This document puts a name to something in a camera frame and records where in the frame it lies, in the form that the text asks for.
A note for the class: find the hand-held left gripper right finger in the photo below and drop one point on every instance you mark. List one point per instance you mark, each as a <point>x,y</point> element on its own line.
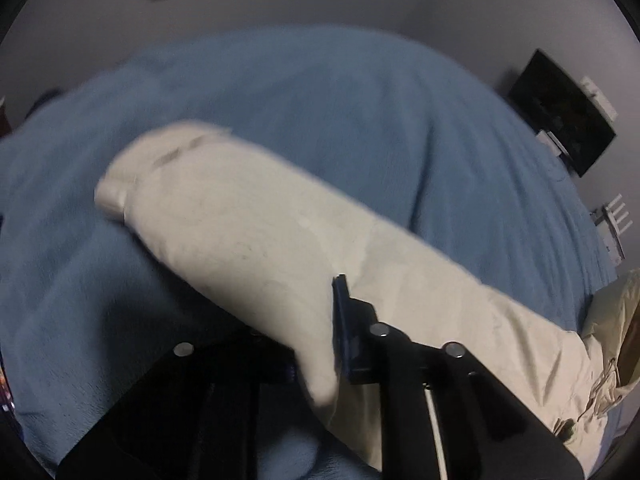
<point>345,330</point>

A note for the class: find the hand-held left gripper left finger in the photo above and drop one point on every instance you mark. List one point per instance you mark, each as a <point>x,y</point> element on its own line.
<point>225,360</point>

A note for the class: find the cream pants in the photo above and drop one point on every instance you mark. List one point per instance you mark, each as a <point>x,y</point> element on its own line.
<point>240,220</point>

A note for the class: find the blue blanket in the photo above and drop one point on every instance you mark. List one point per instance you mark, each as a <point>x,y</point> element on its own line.
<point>325,110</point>

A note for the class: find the white box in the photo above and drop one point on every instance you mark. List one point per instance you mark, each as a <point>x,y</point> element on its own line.
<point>552,142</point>

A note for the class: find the black flat screen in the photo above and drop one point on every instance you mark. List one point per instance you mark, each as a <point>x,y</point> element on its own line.
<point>560,110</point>

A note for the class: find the white wall socket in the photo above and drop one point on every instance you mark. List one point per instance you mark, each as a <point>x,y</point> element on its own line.
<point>599,97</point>

